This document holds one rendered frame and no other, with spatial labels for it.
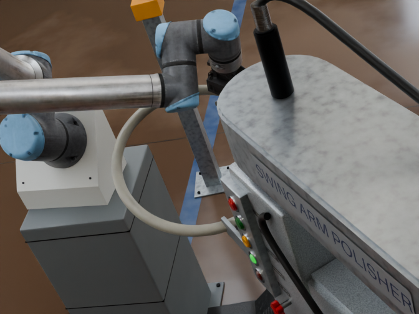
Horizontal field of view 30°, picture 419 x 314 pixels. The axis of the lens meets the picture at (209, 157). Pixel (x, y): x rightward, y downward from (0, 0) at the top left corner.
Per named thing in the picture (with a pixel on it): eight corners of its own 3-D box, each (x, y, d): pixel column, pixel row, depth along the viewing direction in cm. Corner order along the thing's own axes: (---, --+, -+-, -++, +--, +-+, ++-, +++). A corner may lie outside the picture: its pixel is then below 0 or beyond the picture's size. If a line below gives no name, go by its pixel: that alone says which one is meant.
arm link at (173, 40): (155, 63, 201) (203, 58, 200) (151, 19, 202) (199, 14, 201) (159, 69, 210) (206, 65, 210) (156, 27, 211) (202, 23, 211)
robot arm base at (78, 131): (37, 167, 271) (20, 166, 262) (40, 112, 272) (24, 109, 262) (85, 169, 265) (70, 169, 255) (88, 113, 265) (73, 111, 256)
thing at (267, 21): (298, 91, 132) (275, 1, 122) (279, 103, 131) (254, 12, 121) (286, 83, 135) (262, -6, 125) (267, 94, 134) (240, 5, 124)
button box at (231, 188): (285, 291, 161) (251, 190, 144) (275, 298, 160) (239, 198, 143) (265, 270, 167) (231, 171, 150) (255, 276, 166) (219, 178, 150)
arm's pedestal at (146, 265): (91, 385, 319) (0, 242, 269) (120, 291, 357) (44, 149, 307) (207, 381, 305) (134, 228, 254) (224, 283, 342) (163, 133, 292)
